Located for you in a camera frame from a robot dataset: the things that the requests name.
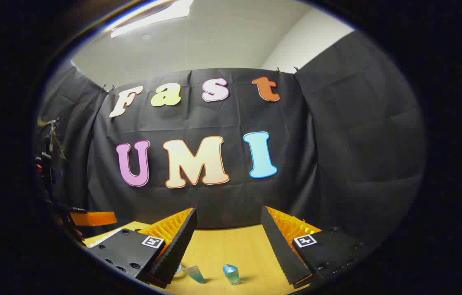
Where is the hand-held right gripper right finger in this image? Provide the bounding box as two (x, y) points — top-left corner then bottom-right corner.
(261, 206), (373, 289)

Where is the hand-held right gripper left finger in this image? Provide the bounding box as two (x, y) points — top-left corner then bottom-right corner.
(87, 207), (198, 289)

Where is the white suitcase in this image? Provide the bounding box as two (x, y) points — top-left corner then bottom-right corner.
(87, 227), (184, 276)

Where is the blue squeeze tube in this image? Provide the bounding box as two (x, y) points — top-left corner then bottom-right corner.
(183, 265), (206, 284)

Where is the teal bottle with blue cap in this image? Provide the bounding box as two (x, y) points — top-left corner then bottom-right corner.
(222, 264), (241, 286)

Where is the black backdrop cloth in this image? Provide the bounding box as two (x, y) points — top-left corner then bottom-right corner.
(34, 31), (426, 254)

